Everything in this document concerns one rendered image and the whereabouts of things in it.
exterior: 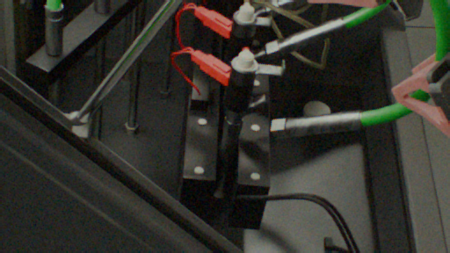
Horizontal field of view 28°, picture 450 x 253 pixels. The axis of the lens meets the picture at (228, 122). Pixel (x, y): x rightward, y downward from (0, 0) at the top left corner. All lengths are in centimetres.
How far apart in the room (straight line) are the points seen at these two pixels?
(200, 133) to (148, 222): 47
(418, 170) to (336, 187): 15
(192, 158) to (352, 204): 29
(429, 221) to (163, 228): 53
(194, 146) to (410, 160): 28
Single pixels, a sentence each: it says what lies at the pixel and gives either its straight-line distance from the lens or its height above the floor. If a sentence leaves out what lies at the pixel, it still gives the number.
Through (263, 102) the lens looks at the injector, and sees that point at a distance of 97.
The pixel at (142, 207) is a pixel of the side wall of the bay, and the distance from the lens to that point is 59.
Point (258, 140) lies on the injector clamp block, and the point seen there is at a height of 98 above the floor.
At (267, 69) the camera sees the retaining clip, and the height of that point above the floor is 111.
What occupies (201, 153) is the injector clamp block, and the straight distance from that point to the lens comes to 102.
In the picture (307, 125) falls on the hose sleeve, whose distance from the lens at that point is 85.
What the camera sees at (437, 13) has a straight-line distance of 74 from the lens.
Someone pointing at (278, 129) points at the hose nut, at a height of 112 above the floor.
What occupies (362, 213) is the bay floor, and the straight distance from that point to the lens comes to 121.
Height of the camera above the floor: 172
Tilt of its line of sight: 44 degrees down
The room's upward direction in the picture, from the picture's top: 11 degrees clockwise
